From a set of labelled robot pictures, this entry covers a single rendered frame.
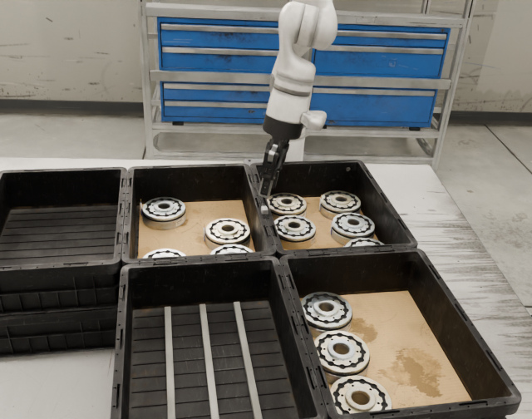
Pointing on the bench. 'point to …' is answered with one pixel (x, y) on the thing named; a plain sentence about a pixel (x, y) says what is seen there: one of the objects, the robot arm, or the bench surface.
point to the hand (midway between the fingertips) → (268, 184)
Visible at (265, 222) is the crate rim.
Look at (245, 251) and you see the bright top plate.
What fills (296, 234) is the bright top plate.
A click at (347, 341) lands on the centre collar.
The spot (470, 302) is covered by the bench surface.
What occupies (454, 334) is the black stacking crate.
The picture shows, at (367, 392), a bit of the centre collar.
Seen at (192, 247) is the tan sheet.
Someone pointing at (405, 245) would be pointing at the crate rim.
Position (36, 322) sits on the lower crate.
